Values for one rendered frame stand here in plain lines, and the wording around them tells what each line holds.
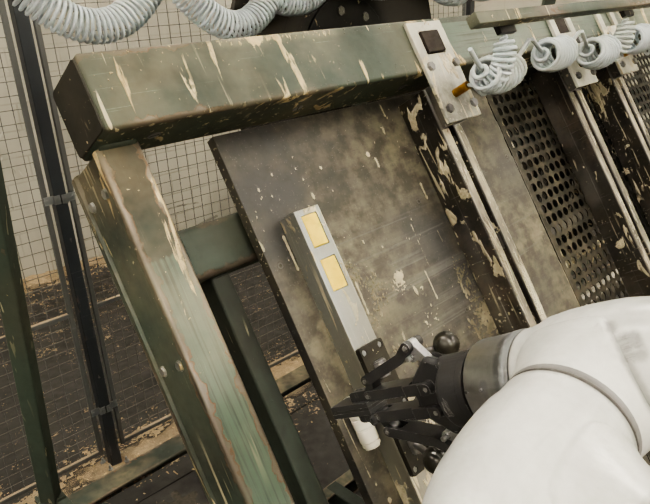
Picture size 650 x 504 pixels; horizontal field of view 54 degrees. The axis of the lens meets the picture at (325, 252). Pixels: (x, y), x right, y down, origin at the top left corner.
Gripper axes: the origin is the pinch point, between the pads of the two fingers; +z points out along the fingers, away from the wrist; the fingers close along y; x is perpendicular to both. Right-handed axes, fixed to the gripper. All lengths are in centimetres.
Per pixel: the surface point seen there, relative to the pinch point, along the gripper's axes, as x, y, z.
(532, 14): 58, -42, -11
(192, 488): 64, 49, 223
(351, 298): 15.5, -11.0, 11.4
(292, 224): 12.0, -24.6, 12.7
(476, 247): 48, -9, 12
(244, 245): 6.8, -24.7, 18.9
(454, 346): 19.1, 0.4, -0.4
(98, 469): 41, 26, 260
